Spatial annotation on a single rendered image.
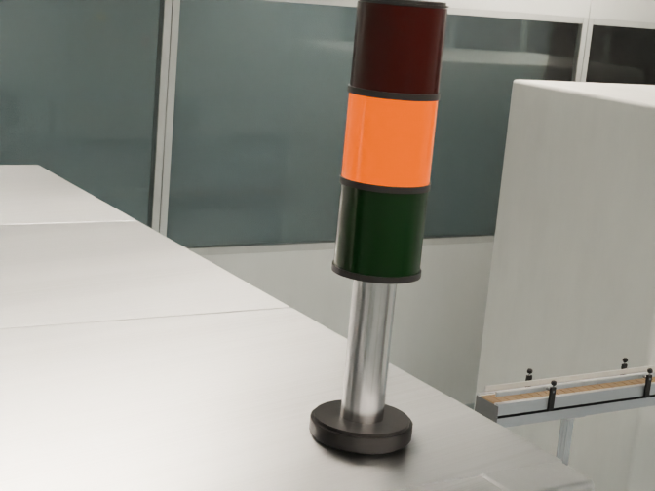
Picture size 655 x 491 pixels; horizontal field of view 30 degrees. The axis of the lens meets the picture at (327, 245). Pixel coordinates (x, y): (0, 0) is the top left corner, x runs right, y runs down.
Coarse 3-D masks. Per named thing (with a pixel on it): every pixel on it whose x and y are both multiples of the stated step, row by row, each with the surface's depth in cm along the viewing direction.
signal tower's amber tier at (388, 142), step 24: (360, 96) 65; (360, 120) 65; (384, 120) 65; (408, 120) 65; (432, 120) 66; (360, 144) 66; (384, 144) 65; (408, 144) 65; (432, 144) 67; (360, 168) 66; (384, 168) 65; (408, 168) 66
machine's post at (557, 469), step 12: (528, 468) 69; (540, 468) 69; (552, 468) 69; (564, 468) 69; (492, 480) 67; (504, 480) 67; (516, 480) 67; (528, 480) 67; (540, 480) 67; (552, 480) 67; (564, 480) 67; (576, 480) 68; (588, 480) 68
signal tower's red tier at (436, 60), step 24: (360, 24) 65; (384, 24) 64; (408, 24) 64; (432, 24) 64; (360, 48) 65; (384, 48) 64; (408, 48) 64; (432, 48) 65; (360, 72) 65; (384, 72) 64; (408, 72) 64; (432, 72) 65
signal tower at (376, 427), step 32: (384, 0) 64; (416, 0) 65; (384, 96) 64; (416, 96) 65; (384, 192) 65; (416, 192) 66; (352, 288) 69; (384, 288) 68; (352, 320) 69; (384, 320) 69; (352, 352) 69; (384, 352) 69; (352, 384) 69; (384, 384) 70; (320, 416) 70; (352, 416) 70; (384, 416) 71; (352, 448) 68; (384, 448) 68
